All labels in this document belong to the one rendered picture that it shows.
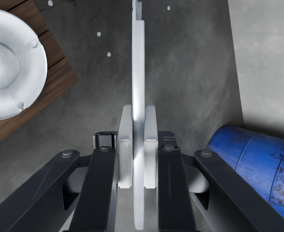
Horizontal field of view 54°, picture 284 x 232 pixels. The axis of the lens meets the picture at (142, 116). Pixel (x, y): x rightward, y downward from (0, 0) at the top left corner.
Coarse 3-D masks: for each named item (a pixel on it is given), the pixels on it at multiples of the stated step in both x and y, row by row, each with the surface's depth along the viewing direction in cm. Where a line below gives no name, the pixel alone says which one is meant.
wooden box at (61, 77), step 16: (0, 0) 73; (16, 0) 75; (32, 0) 78; (32, 16) 79; (48, 32) 83; (48, 48) 84; (48, 64) 85; (64, 64) 89; (48, 80) 87; (64, 80) 90; (48, 96) 88; (32, 112) 85; (0, 128) 80; (16, 128) 83
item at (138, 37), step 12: (132, 0) 19; (132, 12) 18; (132, 24) 18; (132, 36) 18; (144, 36) 18; (132, 48) 18; (144, 48) 18; (132, 60) 18; (144, 60) 18; (132, 72) 18; (144, 72) 18; (132, 84) 18; (144, 84) 18; (132, 96) 18; (144, 96) 18; (132, 108) 18; (144, 108) 18; (132, 120) 18; (144, 120) 18; (132, 132) 18
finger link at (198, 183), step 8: (160, 136) 17; (168, 136) 17; (160, 144) 16; (176, 144) 16; (184, 160) 14; (192, 160) 14; (192, 168) 14; (192, 176) 14; (200, 176) 14; (192, 184) 14; (200, 184) 14; (208, 184) 14; (200, 192) 14; (208, 192) 14
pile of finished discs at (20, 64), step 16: (0, 16) 72; (16, 16) 74; (0, 32) 73; (16, 32) 75; (32, 32) 78; (0, 48) 73; (16, 48) 76; (32, 48) 79; (0, 64) 74; (16, 64) 76; (32, 64) 80; (0, 80) 75; (16, 80) 78; (32, 80) 81; (0, 96) 76; (16, 96) 79; (32, 96) 82; (0, 112) 77; (16, 112) 80
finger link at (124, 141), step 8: (128, 104) 21; (128, 112) 19; (128, 120) 18; (120, 128) 17; (128, 128) 16; (120, 136) 15; (128, 136) 15; (120, 144) 15; (128, 144) 15; (120, 152) 15; (128, 152) 15; (120, 160) 15; (128, 160) 15; (120, 168) 15; (128, 168) 15; (120, 176) 15; (128, 176) 15; (120, 184) 16; (128, 184) 16
